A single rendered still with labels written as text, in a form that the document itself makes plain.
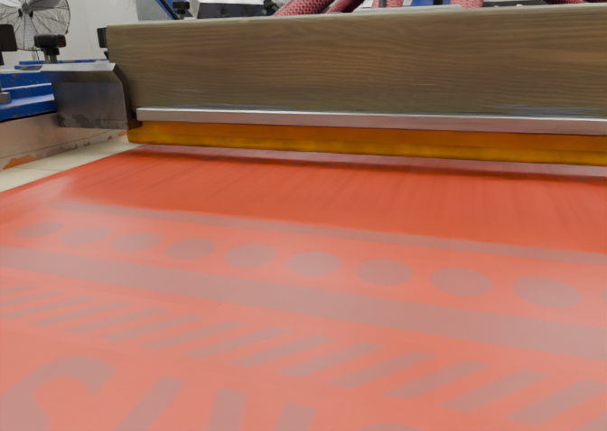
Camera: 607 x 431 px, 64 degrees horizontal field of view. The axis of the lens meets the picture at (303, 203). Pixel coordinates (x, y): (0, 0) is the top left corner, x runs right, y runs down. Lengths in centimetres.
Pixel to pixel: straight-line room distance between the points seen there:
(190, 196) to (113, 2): 542
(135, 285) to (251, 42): 22
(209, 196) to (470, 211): 15
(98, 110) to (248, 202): 20
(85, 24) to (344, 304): 577
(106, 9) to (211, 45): 538
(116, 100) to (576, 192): 34
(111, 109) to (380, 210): 25
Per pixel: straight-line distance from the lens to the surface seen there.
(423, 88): 34
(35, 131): 45
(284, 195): 29
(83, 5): 592
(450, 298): 18
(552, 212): 28
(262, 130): 39
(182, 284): 20
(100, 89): 43
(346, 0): 142
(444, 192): 30
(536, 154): 36
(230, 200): 29
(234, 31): 38
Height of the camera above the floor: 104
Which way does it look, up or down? 19 degrees down
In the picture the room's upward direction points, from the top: 1 degrees counter-clockwise
